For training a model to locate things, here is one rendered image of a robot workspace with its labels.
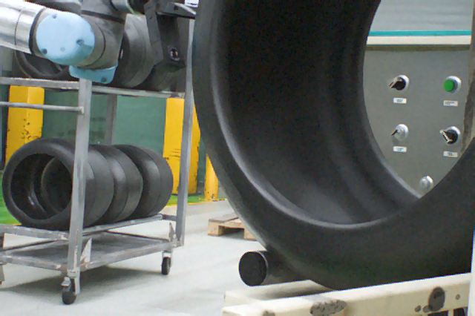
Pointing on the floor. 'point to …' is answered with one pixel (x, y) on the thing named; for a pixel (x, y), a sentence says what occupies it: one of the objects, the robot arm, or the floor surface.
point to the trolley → (93, 168)
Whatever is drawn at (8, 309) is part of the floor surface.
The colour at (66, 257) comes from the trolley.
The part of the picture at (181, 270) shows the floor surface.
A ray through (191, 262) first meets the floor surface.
